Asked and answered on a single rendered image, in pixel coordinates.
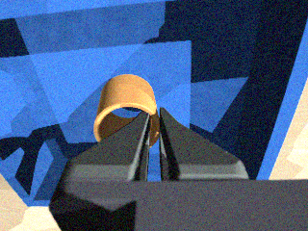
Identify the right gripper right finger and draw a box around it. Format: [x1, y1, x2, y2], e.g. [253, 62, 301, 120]
[159, 107, 250, 181]

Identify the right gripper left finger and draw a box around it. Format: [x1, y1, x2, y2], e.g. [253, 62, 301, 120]
[58, 111, 150, 183]

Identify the bronze bushing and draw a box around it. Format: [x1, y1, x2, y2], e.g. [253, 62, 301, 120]
[93, 74, 160, 148]

